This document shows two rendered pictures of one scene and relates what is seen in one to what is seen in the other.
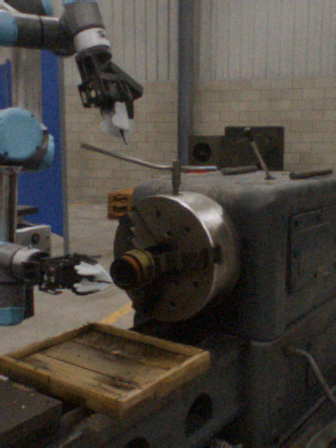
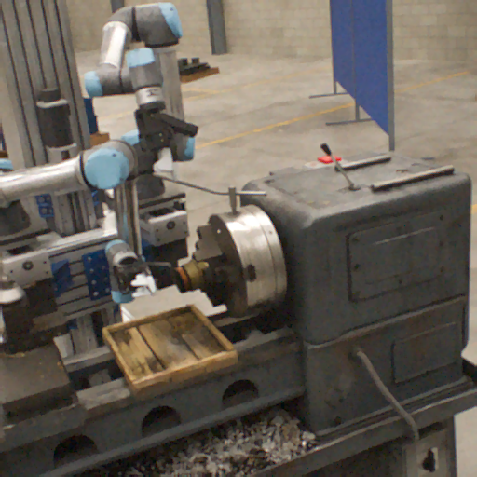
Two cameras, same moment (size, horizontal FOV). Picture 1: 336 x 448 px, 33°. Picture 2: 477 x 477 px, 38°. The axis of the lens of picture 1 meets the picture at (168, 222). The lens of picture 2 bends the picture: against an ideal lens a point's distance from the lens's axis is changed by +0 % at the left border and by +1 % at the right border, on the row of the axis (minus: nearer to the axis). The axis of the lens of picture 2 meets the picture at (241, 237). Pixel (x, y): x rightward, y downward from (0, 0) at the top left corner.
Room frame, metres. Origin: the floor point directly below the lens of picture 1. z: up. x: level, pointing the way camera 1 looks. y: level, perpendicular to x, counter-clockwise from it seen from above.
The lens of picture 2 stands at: (-0.17, -1.01, 1.87)
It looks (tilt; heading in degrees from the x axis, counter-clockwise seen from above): 21 degrees down; 32
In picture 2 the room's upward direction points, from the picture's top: 6 degrees counter-clockwise
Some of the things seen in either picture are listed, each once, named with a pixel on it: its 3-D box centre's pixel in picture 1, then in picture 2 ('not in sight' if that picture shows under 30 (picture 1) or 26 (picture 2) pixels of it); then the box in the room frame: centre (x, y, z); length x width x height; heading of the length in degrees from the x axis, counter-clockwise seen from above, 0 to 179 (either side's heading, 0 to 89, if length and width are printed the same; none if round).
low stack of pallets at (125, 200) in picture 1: (143, 203); not in sight; (9.60, 0.42, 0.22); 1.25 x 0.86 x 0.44; 162
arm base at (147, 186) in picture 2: not in sight; (143, 180); (1.71, 0.55, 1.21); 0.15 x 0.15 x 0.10
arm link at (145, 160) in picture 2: not in sight; (140, 148); (1.71, 0.54, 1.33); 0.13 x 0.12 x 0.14; 120
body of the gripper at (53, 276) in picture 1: (53, 271); (131, 274); (1.23, 0.25, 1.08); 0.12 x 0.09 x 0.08; 53
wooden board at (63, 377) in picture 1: (104, 362); (167, 344); (1.21, 0.14, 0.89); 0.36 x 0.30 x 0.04; 54
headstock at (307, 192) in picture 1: (244, 239); (353, 236); (1.75, -0.23, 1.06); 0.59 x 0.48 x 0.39; 144
